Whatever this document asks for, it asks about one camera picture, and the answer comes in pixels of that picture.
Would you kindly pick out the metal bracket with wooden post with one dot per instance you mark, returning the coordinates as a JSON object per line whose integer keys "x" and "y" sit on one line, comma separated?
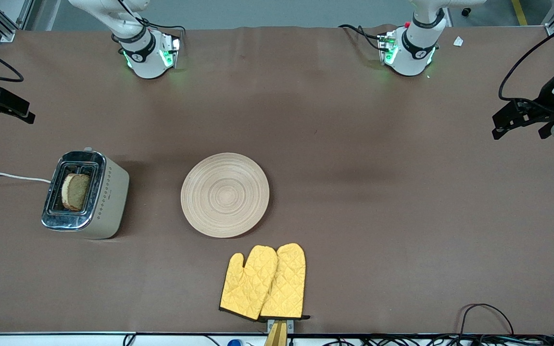
{"x": 277, "y": 334}

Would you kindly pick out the chrome and beige toaster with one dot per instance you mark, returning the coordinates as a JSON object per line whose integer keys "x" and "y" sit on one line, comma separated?
{"x": 108, "y": 202}

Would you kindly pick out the black caster wheel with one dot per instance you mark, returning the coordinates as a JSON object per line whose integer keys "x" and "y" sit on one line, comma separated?
{"x": 466, "y": 11}

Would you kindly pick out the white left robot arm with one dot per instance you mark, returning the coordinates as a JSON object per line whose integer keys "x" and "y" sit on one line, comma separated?
{"x": 414, "y": 48}

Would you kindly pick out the slice of brown toast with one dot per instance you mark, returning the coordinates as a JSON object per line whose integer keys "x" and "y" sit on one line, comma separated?
{"x": 76, "y": 192}

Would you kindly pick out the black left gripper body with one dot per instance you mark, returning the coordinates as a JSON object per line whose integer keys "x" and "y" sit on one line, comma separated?
{"x": 542, "y": 111}

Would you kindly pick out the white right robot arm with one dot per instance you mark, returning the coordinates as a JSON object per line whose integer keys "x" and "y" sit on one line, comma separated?
{"x": 144, "y": 53}

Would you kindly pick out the small white paper scrap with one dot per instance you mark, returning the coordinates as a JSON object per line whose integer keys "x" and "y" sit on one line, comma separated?
{"x": 458, "y": 42}

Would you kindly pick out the yellow quilted oven mitt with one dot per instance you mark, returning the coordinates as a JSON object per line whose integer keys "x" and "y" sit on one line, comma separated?
{"x": 248, "y": 283}
{"x": 289, "y": 283}

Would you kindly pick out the round wooden plate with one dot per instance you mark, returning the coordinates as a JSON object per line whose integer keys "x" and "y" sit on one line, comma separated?
{"x": 225, "y": 194}

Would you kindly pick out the small blue object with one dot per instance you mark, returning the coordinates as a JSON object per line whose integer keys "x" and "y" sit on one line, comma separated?
{"x": 234, "y": 343}

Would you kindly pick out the table cover sheet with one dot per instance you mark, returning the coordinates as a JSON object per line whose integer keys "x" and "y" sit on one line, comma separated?
{"x": 402, "y": 216}

